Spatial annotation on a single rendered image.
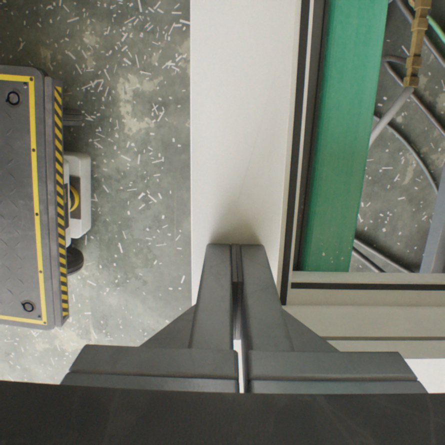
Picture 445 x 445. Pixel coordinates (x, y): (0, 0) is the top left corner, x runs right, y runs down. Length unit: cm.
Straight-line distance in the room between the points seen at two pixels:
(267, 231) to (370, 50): 14
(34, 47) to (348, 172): 114
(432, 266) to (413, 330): 44
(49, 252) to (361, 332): 83
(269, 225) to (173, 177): 96
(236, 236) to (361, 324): 11
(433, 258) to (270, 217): 54
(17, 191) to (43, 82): 27
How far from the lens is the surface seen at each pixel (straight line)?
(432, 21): 125
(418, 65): 95
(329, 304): 25
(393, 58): 106
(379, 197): 122
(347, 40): 24
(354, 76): 23
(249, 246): 15
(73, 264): 116
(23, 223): 95
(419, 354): 22
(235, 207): 15
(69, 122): 106
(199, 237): 16
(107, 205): 119
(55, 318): 104
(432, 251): 68
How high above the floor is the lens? 108
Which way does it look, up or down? 73 degrees down
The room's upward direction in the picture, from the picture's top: 177 degrees counter-clockwise
